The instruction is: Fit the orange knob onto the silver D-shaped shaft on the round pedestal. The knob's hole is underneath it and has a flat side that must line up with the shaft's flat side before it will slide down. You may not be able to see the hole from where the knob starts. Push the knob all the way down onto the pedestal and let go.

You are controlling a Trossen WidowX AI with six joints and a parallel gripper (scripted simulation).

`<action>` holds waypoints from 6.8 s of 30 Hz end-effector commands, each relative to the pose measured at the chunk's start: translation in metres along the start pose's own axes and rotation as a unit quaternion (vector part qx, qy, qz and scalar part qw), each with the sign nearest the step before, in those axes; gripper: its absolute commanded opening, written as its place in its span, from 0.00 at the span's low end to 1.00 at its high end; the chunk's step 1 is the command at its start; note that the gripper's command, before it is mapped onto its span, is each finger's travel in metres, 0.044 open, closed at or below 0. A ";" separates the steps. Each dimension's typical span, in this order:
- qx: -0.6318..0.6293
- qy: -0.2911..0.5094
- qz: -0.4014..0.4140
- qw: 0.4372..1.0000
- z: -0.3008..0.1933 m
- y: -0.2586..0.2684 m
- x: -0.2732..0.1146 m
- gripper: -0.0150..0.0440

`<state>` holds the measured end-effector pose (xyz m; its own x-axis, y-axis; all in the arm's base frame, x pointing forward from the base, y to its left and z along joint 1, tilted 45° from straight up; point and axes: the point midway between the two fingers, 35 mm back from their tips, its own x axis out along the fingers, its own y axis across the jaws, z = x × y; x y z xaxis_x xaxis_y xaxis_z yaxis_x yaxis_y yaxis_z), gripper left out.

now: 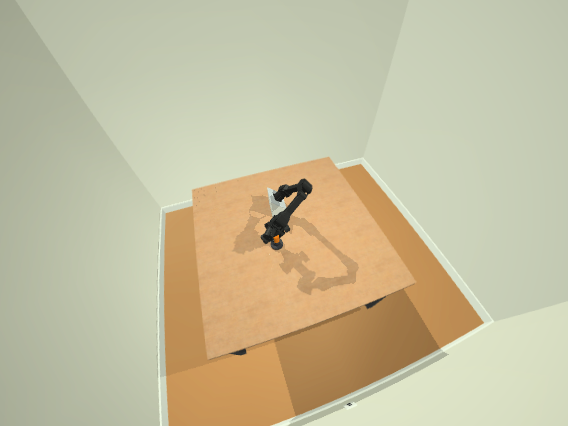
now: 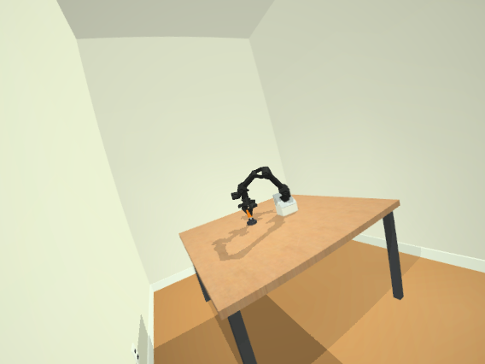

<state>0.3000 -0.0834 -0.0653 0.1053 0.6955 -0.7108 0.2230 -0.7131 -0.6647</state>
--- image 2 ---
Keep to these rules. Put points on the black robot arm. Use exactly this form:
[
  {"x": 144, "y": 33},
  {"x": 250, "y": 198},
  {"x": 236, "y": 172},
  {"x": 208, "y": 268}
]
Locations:
[{"x": 242, "y": 190}]

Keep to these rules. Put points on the dark grey round pedestal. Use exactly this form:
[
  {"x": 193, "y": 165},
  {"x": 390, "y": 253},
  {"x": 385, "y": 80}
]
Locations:
[{"x": 251, "y": 221}]

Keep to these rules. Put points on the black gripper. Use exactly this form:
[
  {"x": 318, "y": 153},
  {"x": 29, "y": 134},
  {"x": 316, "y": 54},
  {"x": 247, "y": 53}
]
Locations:
[{"x": 247, "y": 206}]

